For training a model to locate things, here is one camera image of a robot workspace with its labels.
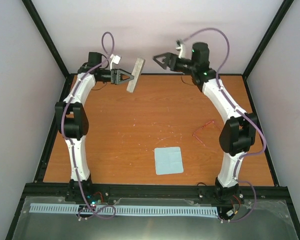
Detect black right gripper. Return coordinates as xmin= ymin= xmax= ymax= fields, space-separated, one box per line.
xmin=152 ymin=52 xmax=196 ymax=75

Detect grey glasses case green lining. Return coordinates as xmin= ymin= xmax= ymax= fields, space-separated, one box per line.
xmin=126 ymin=57 xmax=146 ymax=93

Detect light blue cleaning cloth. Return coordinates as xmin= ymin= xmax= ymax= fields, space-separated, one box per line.
xmin=154 ymin=146 xmax=184 ymax=176

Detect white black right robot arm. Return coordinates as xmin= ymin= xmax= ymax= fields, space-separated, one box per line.
xmin=152 ymin=41 xmax=257 ymax=202

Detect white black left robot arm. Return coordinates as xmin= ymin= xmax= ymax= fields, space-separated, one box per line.
xmin=54 ymin=52 xmax=135 ymax=202

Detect pink transparent sunglasses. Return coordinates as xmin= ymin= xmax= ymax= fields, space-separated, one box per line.
xmin=192 ymin=120 xmax=222 ymax=149

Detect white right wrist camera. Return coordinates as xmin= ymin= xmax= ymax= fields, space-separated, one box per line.
xmin=175 ymin=39 xmax=186 ymax=59

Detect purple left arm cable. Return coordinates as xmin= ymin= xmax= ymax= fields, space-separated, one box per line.
xmin=61 ymin=31 xmax=117 ymax=221

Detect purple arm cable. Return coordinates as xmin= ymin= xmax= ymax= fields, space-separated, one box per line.
xmin=182 ymin=27 xmax=267 ymax=223
xmin=61 ymin=31 xmax=117 ymax=221

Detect black enclosure frame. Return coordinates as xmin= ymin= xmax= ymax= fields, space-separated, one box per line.
xmin=6 ymin=0 xmax=300 ymax=240

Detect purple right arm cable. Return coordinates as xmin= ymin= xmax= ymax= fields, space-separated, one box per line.
xmin=182 ymin=27 xmax=267 ymax=223

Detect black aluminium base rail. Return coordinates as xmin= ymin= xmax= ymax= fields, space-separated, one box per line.
xmin=23 ymin=182 xmax=290 ymax=203

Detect light blue slotted cable duct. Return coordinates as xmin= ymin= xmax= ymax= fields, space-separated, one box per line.
xmin=29 ymin=203 xmax=218 ymax=218

